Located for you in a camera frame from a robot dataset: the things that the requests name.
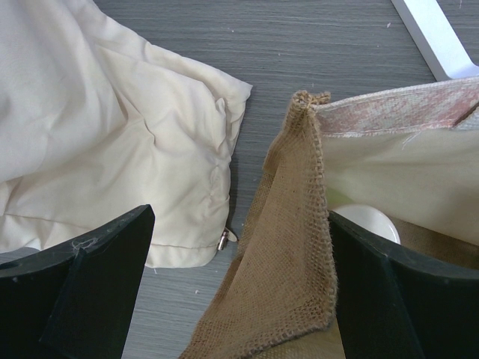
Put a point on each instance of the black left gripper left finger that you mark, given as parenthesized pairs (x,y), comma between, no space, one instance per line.
(76,299)

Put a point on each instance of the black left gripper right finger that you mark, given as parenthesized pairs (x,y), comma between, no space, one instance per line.
(394,302)

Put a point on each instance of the burlap canvas tote bag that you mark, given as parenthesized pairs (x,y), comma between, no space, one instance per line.
(411,153)

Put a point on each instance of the beige cloth garment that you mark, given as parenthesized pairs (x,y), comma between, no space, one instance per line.
(96,121)

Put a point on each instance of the white clothes rack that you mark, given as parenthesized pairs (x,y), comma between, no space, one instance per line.
(436,40)

